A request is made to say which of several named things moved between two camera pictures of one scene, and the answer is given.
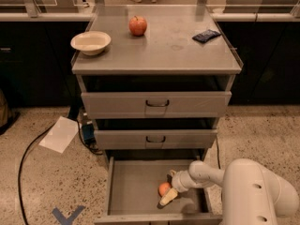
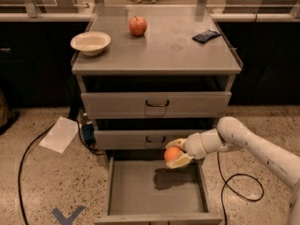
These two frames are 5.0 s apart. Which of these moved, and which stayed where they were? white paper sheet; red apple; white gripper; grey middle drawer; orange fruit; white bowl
Moved: orange fruit; white gripper
Stayed: white bowl; red apple; grey middle drawer; white paper sheet
